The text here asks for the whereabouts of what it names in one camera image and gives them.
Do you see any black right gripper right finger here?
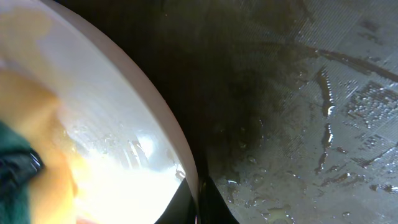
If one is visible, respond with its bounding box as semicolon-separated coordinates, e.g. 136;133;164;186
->
198;176;239;224

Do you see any pink plate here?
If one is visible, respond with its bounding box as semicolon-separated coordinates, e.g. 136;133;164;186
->
1;1;198;223

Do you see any yellow green scrub sponge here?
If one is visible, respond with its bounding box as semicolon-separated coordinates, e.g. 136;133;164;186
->
1;70;76;223

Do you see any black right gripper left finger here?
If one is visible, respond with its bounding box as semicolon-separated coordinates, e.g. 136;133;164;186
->
155;179;196;224

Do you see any dark brown serving tray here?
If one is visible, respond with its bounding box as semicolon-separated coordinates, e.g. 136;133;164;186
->
63;0;397;223

